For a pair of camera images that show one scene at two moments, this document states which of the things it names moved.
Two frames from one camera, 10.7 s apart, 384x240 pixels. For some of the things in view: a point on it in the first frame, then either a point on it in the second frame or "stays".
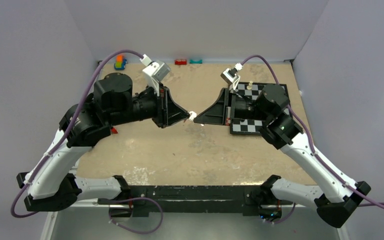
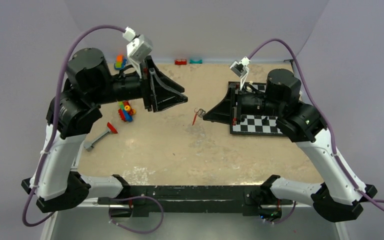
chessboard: [252, 126] stays
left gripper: [168, 112] → [160, 99]
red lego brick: [180, 61] stays
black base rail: [250, 200] stays
